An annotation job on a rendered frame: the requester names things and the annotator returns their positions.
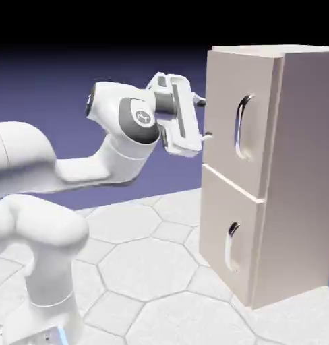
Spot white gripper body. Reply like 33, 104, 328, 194
164, 75, 203, 158

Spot large beige cabinet door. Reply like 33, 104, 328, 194
202, 50, 285, 199

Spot beige cabinet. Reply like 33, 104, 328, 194
198, 45, 329, 311

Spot small beige cabinet door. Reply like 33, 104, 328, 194
198, 164, 265, 310

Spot long curved metal handle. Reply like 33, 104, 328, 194
234, 93, 256, 162

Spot short curved metal handle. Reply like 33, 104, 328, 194
225, 222, 242, 272

